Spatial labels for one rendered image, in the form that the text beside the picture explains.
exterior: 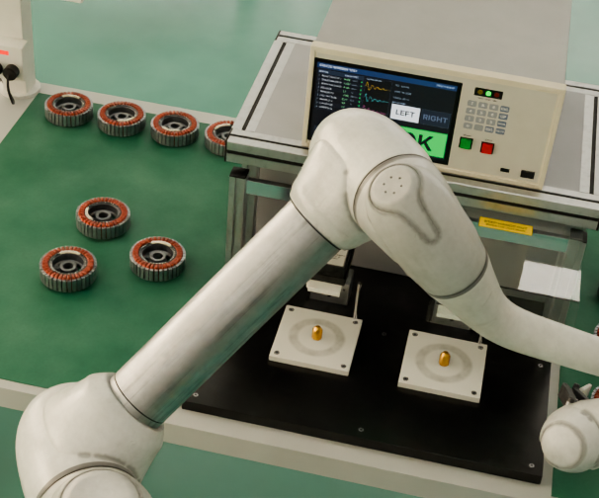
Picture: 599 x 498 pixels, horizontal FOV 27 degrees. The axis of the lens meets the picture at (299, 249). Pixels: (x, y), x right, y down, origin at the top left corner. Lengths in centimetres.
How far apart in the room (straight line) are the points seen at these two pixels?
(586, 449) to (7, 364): 104
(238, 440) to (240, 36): 293
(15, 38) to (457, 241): 164
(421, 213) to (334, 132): 23
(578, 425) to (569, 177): 53
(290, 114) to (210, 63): 240
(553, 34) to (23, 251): 113
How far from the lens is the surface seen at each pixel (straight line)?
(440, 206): 157
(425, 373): 230
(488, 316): 172
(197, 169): 281
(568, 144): 237
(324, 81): 217
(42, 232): 263
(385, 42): 218
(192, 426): 221
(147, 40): 487
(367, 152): 166
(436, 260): 159
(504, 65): 217
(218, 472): 314
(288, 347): 231
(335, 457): 218
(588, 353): 182
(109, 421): 178
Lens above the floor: 235
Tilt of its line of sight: 38 degrees down
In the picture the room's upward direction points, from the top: 6 degrees clockwise
